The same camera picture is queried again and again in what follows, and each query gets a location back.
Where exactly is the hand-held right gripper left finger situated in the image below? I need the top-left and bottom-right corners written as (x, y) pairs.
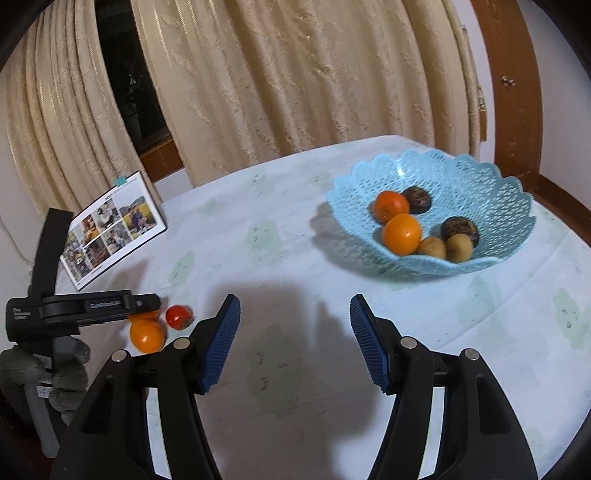
top-left (50, 294), bottom-right (242, 480)

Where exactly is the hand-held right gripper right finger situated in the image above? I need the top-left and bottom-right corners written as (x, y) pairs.
top-left (349, 294), bottom-right (539, 480)

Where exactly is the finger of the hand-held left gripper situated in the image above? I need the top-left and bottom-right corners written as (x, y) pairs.
top-left (124, 292), bottom-right (163, 323)

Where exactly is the large orange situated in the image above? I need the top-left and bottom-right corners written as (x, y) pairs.
top-left (130, 320), bottom-right (166, 354)
top-left (381, 213), bottom-right (423, 256)

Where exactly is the red tomato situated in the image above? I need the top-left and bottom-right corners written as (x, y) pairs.
top-left (165, 305), bottom-right (194, 330)

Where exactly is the small olive-brown fruit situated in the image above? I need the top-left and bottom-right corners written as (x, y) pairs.
top-left (445, 233), bottom-right (474, 264)
top-left (418, 236), bottom-right (448, 260)

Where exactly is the dark brown round fruit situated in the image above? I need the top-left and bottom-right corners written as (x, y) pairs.
top-left (440, 216), bottom-right (478, 247)
top-left (401, 186), bottom-right (433, 214)

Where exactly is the light blue lace plastic basket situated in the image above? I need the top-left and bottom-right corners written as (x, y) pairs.
top-left (326, 148), bottom-right (537, 278)

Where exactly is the person's left hand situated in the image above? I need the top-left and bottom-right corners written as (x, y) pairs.
top-left (0, 338), bottom-right (91, 425)

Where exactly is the photo collage board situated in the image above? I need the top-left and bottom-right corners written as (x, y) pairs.
top-left (60, 171), bottom-right (168, 292)

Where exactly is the white printed tablecloth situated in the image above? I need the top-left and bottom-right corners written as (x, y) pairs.
top-left (51, 134), bottom-right (591, 480)

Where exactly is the cream textured curtain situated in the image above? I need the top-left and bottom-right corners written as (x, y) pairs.
top-left (4, 0), bottom-right (155, 224)
top-left (131, 0), bottom-right (489, 189)

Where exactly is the dark window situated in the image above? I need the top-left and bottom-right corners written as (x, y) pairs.
top-left (95, 0), bottom-right (175, 155)

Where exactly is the brown wooden door frame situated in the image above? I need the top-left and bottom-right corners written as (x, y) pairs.
top-left (470, 0), bottom-right (591, 234)

